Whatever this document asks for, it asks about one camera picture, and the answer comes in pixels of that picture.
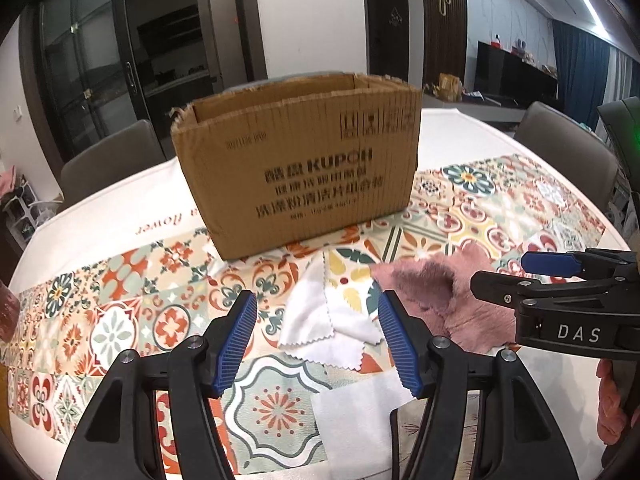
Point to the grey dining chair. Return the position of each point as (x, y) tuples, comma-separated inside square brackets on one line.
[(576, 153), (116, 157)]

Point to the shoe rack with items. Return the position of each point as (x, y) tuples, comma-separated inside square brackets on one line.
[(21, 210)]

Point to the grey dining chair far left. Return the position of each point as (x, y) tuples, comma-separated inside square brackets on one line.
[(116, 157)]

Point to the person's right hand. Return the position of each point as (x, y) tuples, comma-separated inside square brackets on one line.
[(611, 419)]

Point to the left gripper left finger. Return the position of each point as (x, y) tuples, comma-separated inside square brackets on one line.
[(117, 437)]

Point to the white tv cabinet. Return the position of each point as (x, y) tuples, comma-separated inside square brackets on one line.
[(485, 113)]

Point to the grey dining chair right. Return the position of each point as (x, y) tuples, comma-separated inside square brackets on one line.
[(576, 153)]

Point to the pink fluffy towel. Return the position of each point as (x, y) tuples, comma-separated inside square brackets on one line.
[(437, 289)]

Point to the patterned tile tablecloth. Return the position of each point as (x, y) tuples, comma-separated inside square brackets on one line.
[(132, 267)]

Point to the white flat cloth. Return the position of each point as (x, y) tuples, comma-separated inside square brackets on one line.
[(354, 425)]

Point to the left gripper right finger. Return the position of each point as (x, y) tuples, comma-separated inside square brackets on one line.
[(517, 435)]

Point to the glass vase with dried flowers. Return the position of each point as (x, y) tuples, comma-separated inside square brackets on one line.
[(9, 313)]

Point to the black television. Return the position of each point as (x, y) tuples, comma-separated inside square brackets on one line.
[(500, 73)]

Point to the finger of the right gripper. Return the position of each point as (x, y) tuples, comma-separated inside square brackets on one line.
[(509, 291), (592, 264)]

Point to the brown cardboard box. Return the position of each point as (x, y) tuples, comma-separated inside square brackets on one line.
[(293, 159)]

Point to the white cleaning cloth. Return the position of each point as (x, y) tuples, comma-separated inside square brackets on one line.
[(326, 318)]

